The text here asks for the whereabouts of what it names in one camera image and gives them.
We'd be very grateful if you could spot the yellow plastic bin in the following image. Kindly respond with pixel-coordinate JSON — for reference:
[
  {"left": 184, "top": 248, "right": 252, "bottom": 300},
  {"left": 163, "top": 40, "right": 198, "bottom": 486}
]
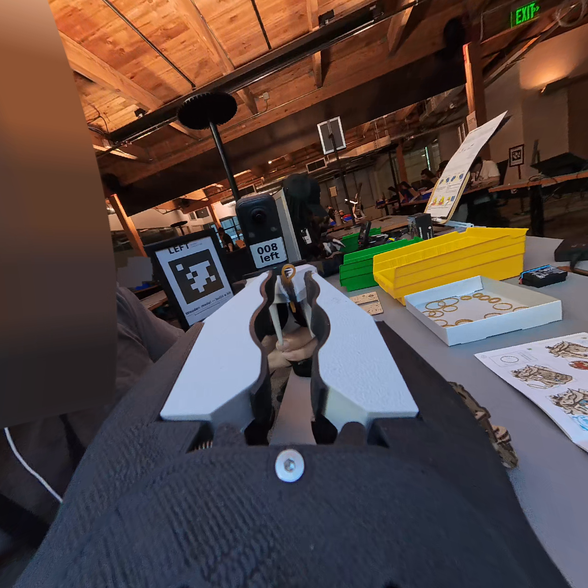
[{"left": 373, "top": 227, "right": 529, "bottom": 306}]

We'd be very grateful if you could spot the person's left hand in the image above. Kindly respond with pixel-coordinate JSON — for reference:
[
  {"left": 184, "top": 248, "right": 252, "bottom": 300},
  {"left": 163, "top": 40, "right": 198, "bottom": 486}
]
[{"left": 268, "top": 333, "right": 319, "bottom": 370}]

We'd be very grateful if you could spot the background desk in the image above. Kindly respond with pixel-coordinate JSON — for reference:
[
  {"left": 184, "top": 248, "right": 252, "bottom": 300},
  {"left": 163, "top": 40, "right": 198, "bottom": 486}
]
[{"left": 489, "top": 175, "right": 588, "bottom": 237}]

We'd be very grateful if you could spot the hanging white panel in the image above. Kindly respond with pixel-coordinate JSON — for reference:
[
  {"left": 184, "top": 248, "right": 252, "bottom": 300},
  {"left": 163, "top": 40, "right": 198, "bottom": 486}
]
[{"left": 318, "top": 117, "right": 346, "bottom": 154}]

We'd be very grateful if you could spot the green exit sign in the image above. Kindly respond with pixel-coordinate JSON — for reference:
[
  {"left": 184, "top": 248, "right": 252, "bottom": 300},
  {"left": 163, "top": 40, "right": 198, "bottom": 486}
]
[{"left": 510, "top": 2, "right": 540, "bottom": 26}]

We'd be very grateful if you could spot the black disc on pole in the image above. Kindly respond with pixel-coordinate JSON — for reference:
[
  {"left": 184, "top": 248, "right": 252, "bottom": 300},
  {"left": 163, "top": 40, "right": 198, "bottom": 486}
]
[{"left": 177, "top": 92, "right": 242, "bottom": 199}]

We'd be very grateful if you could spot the person's left forearm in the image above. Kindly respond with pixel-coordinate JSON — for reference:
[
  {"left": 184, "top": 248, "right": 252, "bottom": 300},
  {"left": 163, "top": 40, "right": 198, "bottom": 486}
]
[{"left": 117, "top": 285, "right": 205, "bottom": 414}]

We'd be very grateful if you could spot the person's clothed torso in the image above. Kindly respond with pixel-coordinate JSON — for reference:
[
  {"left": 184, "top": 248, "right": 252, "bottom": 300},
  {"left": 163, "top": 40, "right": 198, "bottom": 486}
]
[{"left": 0, "top": 413, "right": 120, "bottom": 588}]

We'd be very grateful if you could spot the white cable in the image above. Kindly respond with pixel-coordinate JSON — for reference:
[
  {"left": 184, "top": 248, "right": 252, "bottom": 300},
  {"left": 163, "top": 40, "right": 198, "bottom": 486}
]
[{"left": 4, "top": 427, "right": 63, "bottom": 504}]

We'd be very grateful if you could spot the printed sheet on wooden board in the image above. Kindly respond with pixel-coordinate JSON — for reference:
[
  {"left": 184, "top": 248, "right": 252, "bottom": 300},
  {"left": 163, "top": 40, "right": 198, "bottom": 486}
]
[{"left": 425, "top": 110, "right": 508, "bottom": 224}]

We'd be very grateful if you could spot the heap of rubber bands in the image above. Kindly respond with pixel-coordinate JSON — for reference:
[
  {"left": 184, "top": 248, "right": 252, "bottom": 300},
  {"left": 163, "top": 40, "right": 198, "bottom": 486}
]
[{"left": 423, "top": 292, "right": 530, "bottom": 328}]

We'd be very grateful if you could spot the green plastic bin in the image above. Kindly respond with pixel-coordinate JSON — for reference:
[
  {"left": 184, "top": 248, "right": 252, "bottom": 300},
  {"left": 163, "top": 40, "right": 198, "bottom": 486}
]
[{"left": 340, "top": 227, "right": 423, "bottom": 292}]

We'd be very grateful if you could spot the wooden mechanical model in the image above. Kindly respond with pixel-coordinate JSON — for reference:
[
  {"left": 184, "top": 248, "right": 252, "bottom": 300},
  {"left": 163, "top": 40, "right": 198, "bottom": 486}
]
[{"left": 448, "top": 381, "right": 520, "bottom": 469}]

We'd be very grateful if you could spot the white cardboard tray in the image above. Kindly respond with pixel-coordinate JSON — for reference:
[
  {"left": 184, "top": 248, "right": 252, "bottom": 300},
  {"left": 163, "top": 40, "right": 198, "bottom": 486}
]
[{"left": 404, "top": 276, "right": 563, "bottom": 346}]

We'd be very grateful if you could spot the black blue electronic device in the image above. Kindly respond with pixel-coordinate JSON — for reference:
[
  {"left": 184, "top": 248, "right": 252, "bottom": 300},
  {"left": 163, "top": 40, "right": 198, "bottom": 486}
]
[{"left": 519, "top": 264, "right": 568, "bottom": 288}]

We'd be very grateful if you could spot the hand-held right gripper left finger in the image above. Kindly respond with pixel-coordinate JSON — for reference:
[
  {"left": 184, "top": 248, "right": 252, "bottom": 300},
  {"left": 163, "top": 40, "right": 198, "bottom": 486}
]
[{"left": 159, "top": 271, "right": 277, "bottom": 445}]

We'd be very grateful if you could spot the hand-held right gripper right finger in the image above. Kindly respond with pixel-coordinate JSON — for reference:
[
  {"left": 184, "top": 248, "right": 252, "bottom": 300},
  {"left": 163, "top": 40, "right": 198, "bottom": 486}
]
[{"left": 303, "top": 271, "right": 420, "bottom": 445}]

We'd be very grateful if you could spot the flat wooden parts sheet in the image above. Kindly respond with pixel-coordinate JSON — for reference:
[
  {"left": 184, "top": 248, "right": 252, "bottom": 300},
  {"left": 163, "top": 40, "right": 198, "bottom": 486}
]
[{"left": 350, "top": 292, "right": 384, "bottom": 316}]

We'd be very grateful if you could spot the white instruction booklet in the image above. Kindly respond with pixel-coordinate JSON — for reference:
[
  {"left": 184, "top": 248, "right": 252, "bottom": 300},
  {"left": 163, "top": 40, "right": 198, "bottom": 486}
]
[{"left": 474, "top": 333, "right": 588, "bottom": 453}]

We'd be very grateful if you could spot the black power adapter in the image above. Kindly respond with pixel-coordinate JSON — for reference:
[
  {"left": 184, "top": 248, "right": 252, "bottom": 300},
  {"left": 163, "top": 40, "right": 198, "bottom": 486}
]
[{"left": 553, "top": 239, "right": 588, "bottom": 276}]

